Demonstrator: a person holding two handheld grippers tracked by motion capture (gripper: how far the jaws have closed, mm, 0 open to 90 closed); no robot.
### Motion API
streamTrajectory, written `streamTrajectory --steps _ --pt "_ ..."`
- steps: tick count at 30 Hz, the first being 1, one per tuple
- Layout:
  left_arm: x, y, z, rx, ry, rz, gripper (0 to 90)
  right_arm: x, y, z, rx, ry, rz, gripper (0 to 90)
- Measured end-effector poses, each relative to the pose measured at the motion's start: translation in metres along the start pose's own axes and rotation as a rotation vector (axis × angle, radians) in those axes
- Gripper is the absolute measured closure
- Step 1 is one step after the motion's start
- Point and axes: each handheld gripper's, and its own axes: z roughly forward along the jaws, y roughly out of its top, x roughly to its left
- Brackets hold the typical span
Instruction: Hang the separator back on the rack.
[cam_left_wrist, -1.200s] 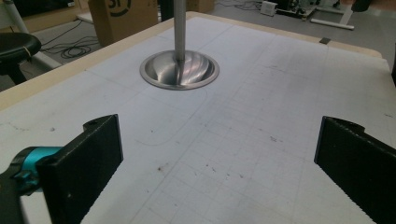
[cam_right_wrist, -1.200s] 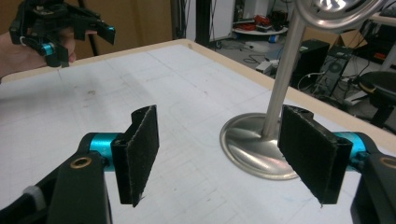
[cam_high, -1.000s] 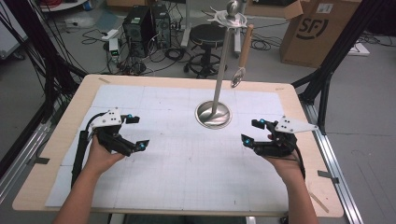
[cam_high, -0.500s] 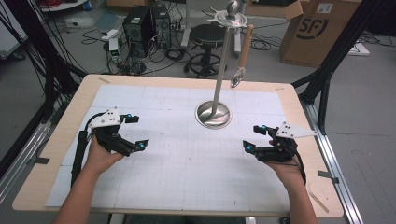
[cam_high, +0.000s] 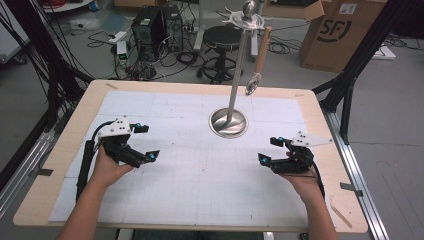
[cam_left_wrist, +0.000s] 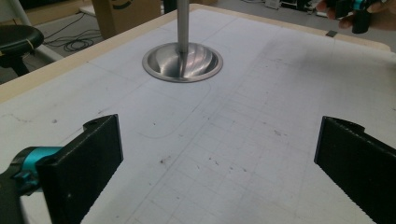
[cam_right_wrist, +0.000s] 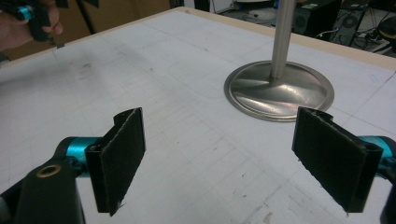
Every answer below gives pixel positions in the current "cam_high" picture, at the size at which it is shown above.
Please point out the white round table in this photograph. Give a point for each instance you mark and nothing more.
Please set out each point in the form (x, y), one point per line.
(63, 7)

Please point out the black round stool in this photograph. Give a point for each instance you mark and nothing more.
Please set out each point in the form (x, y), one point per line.
(221, 38)

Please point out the black computer tower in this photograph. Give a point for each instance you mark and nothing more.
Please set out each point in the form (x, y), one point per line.
(173, 28)
(146, 33)

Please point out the white grid mat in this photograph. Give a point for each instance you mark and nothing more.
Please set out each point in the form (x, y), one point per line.
(206, 186)

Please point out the aluminium rail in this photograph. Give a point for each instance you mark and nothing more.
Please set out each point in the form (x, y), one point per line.
(360, 173)
(20, 176)

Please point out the open cardboard box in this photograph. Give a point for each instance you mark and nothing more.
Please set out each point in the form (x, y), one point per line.
(293, 10)

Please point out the black metal frame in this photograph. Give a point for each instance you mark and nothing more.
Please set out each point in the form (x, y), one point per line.
(353, 66)
(53, 80)

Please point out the person's right hand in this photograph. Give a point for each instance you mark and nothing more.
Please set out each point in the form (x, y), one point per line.
(303, 186)

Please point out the white metal post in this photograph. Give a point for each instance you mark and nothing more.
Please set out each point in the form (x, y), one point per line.
(199, 30)

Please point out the small white device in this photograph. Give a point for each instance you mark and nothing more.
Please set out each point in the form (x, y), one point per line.
(122, 51)

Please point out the black tape piece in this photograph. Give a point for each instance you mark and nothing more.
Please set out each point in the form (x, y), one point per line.
(350, 188)
(45, 172)

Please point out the wooden table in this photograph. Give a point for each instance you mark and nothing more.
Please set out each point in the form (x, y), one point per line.
(50, 190)

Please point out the thin wooden stick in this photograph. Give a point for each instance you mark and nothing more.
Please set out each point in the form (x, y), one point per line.
(340, 216)

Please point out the person's left hand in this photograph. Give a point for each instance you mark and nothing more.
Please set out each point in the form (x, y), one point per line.
(108, 171)

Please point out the white power strip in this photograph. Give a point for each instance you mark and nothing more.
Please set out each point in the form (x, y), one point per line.
(117, 37)
(383, 53)

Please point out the large cardboard box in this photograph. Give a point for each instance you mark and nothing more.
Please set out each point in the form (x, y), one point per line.
(336, 43)

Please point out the metal stand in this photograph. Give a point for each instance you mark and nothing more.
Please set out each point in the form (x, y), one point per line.
(233, 100)

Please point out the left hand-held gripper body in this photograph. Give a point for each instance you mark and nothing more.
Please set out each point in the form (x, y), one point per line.
(116, 130)

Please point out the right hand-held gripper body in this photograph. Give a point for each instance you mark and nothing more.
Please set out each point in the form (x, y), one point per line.
(300, 156)

